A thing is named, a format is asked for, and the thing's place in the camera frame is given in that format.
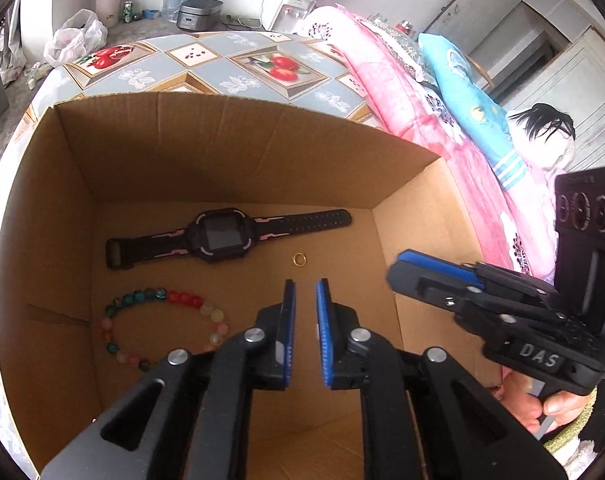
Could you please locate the black and pink wristwatch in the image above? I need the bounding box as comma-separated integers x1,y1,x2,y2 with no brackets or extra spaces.
106,208,353,271

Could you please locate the grey rice cooker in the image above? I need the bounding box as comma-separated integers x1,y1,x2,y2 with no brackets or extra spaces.
176,0,223,32

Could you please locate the multicolour bead bracelet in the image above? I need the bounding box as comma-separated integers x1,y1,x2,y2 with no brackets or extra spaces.
100,286,229,372

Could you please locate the blue cartoon pillow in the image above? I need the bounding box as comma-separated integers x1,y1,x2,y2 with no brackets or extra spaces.
417,33,530,191

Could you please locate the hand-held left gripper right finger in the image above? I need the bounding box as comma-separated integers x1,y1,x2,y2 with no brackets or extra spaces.
315,278,568,480

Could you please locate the person's right hand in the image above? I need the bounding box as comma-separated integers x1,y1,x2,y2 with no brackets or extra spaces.
502,377,595,436

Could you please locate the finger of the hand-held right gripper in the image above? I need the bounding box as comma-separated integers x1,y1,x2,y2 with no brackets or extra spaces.
386,261,569,341
396,249,565,311

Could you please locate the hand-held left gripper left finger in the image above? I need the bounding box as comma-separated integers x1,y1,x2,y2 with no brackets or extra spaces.
40,279,298,480

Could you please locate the white cabinet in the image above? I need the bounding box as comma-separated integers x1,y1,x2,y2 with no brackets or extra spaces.
425,0,605,181

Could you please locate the doll with black hair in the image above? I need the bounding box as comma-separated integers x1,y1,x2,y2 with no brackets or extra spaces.
507,102,578,171

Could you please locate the brown cardboard box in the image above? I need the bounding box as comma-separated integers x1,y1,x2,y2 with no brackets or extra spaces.
0,91,505,480

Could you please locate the white plastic bag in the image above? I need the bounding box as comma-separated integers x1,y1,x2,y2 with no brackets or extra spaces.
43,8,108,68

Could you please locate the pink floral blanket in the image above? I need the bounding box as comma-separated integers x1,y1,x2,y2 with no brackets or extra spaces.
295,5,558,281

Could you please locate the white water dispenser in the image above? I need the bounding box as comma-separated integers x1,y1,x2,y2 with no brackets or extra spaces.
262,0,315,33

